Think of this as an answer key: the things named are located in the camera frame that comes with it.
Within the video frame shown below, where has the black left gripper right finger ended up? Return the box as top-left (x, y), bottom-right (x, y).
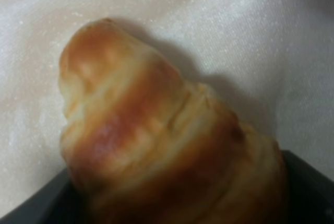
top-left (283, 150), bottom-right (333, 224)

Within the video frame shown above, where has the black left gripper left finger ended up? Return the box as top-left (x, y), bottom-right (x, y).
top-left (1, 169), bottom-right (84, 224)

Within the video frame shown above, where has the striped croissant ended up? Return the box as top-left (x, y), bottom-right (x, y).
top-left (59, 19), bottom-right (288, 223)

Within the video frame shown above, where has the peach satin tablecloth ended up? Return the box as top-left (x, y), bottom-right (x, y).
top-left (1, 0), bottom-right (333, 215)

